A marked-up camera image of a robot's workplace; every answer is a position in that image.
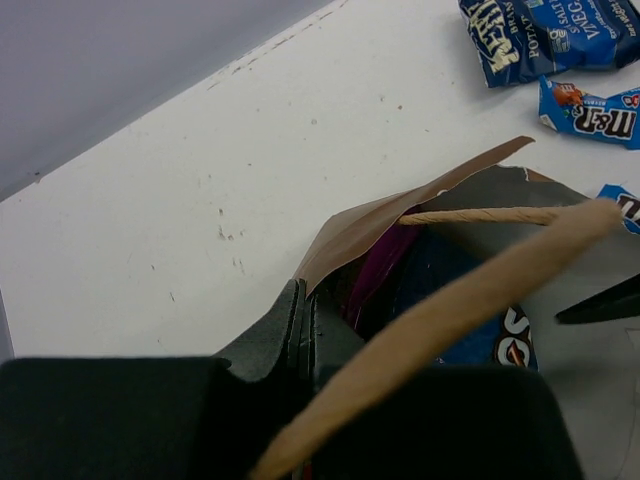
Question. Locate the blue Kettle chips bag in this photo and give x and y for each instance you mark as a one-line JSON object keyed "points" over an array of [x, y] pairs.
{"points": [[519, 41]]}

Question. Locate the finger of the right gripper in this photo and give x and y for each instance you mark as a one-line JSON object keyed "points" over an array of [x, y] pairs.
{"points": [[620, 301]]}

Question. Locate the blue Doritos chips bag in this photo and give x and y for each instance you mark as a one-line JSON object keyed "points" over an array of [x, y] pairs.
{"points": [[435, 261]]}

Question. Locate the small blue M&M's packet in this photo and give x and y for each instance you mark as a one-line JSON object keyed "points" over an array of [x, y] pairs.
{"points": [[565, 108]]}

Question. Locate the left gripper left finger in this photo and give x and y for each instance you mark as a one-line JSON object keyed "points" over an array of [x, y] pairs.
{"points": [[271, 344]]}

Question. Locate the purple snack packet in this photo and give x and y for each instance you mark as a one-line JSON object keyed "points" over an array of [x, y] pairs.
{"points": [[380, 261]]}

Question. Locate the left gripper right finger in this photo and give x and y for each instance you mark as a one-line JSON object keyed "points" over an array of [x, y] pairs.
{"points": [[334, 343]]}

